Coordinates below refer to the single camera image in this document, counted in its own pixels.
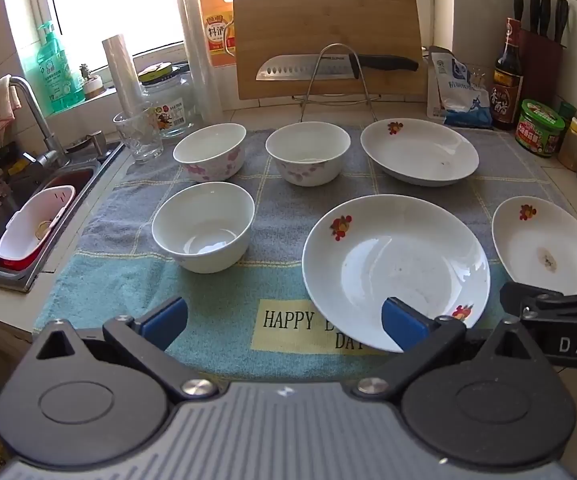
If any grey checked towel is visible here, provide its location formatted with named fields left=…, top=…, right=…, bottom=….
left=76, top=125, right=577, bottom=267

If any metal faucet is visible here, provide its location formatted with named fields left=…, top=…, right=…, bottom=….
left=0, top=76, right=69, bottom=168

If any glass jar with label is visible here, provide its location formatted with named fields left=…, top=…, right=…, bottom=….
left=137, top=62, right=198, bottom=139

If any clear glass cup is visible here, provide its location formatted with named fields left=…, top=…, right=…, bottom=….
left=113, top=102, right=165, bottom=164

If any metal wire rack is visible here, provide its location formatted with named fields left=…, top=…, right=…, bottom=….
left=291, top=43, right=382, bottom=122

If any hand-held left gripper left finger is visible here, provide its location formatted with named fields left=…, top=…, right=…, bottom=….
left=31, top=296, right=219, bottom=403

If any white and blue salt bag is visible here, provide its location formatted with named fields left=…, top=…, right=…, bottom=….
left=426, top=46, right=494, bottom=129

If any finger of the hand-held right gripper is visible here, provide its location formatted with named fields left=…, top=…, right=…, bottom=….
left=499, top=281, right=577, bottom=322

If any short plastic wrap roll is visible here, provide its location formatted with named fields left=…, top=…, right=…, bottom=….
left=101, top=35, right=144, bottom=116

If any orange liquid bottle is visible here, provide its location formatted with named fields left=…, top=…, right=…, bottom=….
left=197, top=0, right=239, bottom=67

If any steel sink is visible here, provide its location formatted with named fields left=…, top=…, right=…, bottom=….
left=0, top=142, right=124, bottom=293

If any white and pink drain basket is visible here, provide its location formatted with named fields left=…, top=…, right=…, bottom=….
left=0, top=185, right=76, bottom=277

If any stained white fruit-print plate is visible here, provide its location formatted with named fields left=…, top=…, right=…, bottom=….
left=491, top=196, right=577, bottom=297

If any tall plastic wrap roll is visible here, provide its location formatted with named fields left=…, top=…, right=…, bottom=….
left=176, top=0, right=224, bottom=123

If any yellow-lidded jar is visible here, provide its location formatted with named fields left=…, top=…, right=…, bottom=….
left=557, top=116, right=577, bottom=172

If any small potted plant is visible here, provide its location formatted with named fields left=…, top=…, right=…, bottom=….
left=78, top=63, right=105, bottom=101

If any green lidded tub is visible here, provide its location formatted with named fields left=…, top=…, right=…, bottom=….
left=515, top=99, right=567, bottom=157

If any black-handled kitchen knife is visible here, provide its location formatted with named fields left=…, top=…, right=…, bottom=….
left=255, top=53, right=420, bottom=81

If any plain white bowl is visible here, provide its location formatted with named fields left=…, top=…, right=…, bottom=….
left=151, top=182, right=256, bottom=274

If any white floral bowl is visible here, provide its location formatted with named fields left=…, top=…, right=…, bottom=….
left=172, top=123, right=247, bottom=182
left=265, top=121, right=352, bottom=187

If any green dish soap bottle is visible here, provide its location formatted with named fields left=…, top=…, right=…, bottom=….
left=36, top=21, right=86, bottom=115

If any bamboo cutting board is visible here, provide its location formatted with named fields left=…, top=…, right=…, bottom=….
left=232, top=0, right=429, bottom=101

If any dark vinegar bottle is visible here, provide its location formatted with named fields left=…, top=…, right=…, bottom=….
left=492, top=17, right=525, bottom=131

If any dark red knife block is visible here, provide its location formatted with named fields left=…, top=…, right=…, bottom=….
left=519, top=27, right=567, bottom=106

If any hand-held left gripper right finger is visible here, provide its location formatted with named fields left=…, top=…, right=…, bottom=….
left=356, top=296, right=549, bottom=403

